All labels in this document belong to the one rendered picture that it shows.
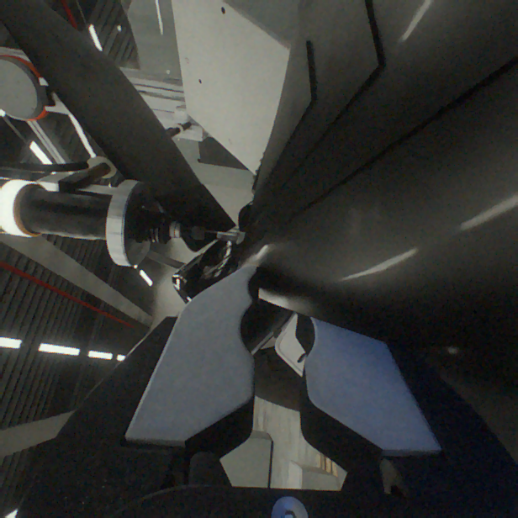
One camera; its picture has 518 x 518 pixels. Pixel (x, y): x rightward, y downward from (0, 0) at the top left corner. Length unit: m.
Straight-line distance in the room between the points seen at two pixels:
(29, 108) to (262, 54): 0.78
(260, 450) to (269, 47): 7.28
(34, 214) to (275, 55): 0.34
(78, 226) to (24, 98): 0.88
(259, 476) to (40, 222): 7.38
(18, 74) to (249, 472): 7.22
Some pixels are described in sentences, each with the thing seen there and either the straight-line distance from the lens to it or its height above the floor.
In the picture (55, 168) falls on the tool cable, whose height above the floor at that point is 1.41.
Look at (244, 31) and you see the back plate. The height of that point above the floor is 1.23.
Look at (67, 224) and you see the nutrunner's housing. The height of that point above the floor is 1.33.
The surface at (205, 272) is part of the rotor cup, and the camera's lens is 0.28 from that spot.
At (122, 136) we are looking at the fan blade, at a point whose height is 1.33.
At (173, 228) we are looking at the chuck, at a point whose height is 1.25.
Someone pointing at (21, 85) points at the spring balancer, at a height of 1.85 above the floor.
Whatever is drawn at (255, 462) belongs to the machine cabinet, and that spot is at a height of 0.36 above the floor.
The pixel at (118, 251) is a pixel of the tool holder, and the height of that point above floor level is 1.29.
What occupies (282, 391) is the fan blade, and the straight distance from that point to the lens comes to 0.54.
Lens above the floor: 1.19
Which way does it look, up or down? 3 degrees down
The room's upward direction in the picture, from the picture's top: 82 degrees counter-clockwise
